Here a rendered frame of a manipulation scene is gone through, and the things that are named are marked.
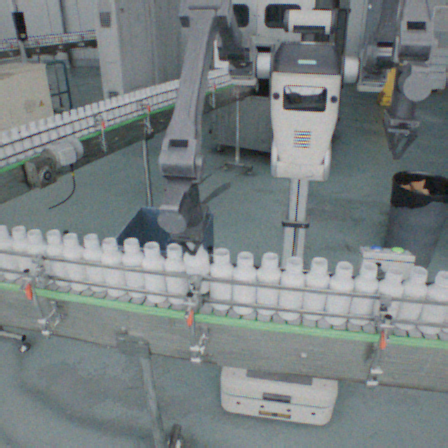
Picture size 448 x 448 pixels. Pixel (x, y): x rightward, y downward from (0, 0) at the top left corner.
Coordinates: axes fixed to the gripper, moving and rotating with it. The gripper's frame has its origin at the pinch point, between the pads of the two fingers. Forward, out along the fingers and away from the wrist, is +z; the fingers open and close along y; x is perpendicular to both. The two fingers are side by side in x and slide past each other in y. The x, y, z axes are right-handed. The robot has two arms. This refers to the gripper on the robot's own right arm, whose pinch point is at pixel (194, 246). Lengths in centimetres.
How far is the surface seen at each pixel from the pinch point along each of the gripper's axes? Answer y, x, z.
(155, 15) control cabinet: -612, -238, 123
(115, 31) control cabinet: -520, -271, 118
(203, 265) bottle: 2.0, 2.2, 4.1
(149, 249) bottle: -1.8, -12.9, 4.9
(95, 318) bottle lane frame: 9.7, -29.8, 24.3
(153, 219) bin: -52, -36, 45
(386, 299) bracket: 4.8, 45.5, 6.2
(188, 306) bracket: 11.5, 0.4, 8.1
